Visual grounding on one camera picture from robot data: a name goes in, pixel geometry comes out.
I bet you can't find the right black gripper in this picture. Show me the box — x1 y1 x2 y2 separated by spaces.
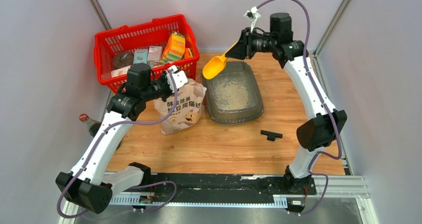
226 27 278 60

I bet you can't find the yellow plastic scoop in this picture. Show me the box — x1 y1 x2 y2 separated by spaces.
202 42 236 80

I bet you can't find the cat litter bag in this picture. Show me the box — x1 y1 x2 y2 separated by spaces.
154 79 207 135

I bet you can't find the black bag clip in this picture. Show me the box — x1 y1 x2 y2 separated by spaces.
260 130 283 141

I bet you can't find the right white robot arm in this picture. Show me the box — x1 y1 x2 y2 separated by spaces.
225 12 347 194

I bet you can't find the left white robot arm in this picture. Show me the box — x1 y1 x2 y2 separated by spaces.
56 63 188 219

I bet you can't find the pink small box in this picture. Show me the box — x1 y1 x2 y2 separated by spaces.
147 46 163 63

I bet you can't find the teal small box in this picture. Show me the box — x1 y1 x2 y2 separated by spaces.
133 49 148 64

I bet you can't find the grey plastic litter box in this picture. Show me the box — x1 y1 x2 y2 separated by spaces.
203 61 264 125

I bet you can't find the white pink flat box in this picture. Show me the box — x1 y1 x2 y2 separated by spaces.
111 65 131 78

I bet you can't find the orange sponge pack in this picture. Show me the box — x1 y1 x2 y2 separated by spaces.
160 31 186 65

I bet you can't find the red plastic shopping basket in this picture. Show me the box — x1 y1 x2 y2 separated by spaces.
94 14 200 93

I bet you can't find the brown round disc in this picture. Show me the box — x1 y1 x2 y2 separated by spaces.
112 51 133 70

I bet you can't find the cola bottle red cap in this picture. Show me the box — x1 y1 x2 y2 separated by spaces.
79 113 101 137

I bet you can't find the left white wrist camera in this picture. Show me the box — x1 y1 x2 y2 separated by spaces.
166 65 189 93

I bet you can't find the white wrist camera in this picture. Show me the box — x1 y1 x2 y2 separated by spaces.
166 65 189 93
244 6 261 23

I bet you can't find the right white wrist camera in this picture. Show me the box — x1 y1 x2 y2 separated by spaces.
244 6 261 23

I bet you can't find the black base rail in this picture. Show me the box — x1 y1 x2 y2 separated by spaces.
134 173 317 208

